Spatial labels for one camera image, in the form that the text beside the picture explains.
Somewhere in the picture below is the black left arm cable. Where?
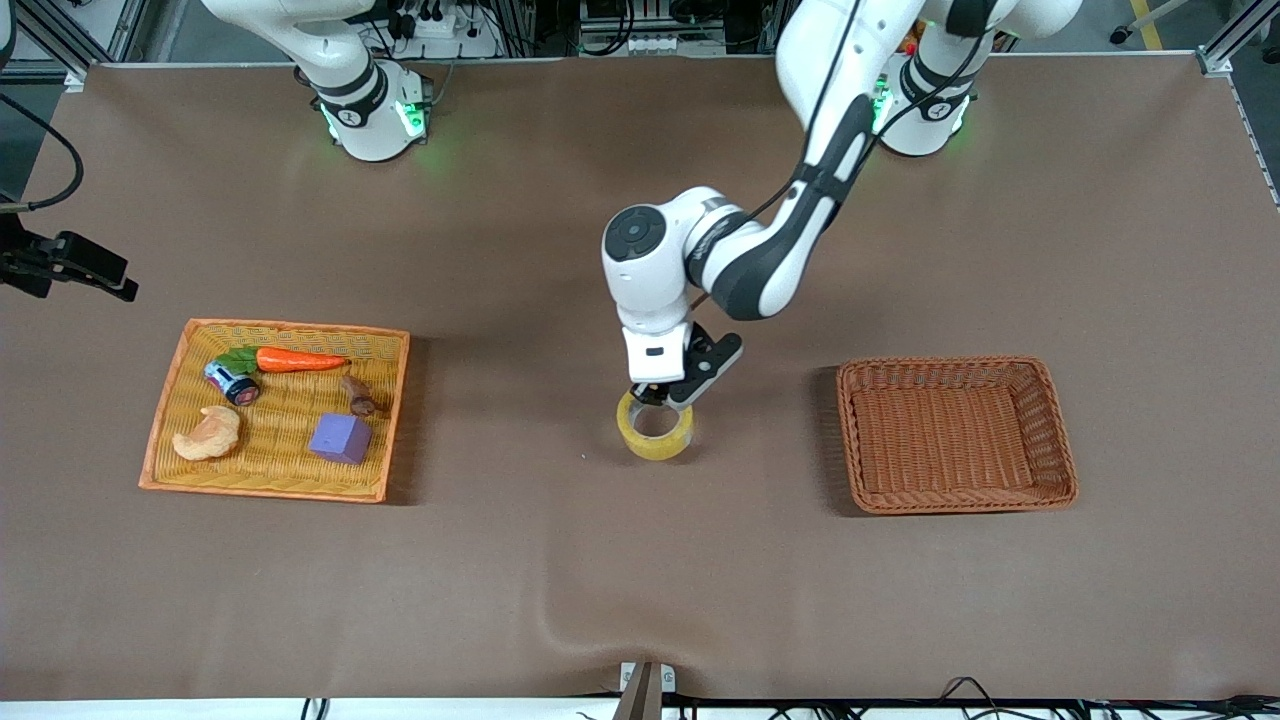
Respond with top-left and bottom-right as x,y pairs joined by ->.
690,0 -> 991,301

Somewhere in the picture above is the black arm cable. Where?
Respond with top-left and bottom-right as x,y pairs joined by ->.
0,93 -> 85,214
690,0 -> 991,301

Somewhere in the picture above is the aluminium frame profile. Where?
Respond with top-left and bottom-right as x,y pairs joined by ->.
1195,0 -> 1280,81
30,0 -> 151,93

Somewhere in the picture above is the yellow wicker basket orange rim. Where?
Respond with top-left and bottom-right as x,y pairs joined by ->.
138,318 -> 412,504

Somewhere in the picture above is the grey cart leg with caster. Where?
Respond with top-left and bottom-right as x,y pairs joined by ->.
1108,0 -> 1201,47

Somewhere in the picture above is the purple foam block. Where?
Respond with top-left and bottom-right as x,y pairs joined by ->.
308,412 -> 374,466

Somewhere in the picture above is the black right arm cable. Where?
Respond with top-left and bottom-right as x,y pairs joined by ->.
0,93 -> 85,214

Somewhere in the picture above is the orange toy carrot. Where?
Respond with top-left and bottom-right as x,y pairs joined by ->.
215,345 -> 351,376

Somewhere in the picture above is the white power strip with plugs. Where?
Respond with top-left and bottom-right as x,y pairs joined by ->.
385,0 -> 501,59

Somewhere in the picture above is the brown wicker basket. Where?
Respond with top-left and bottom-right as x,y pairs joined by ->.
836,356 -> 1079,516

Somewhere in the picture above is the brown table cover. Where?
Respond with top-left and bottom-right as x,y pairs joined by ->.
0,55 -> 1280,701

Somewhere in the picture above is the metal table edge bracket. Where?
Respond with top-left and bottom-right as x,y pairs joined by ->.
612,660 -> 677,720

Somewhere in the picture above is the small blue labelled jar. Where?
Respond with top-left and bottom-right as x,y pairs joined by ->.
204,360 -> 261,407

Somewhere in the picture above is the toy croissant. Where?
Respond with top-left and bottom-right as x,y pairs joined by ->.
171,405 -> 242,462

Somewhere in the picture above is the yellow clear tape roll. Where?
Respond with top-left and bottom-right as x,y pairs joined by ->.
617,389 -> 695,462

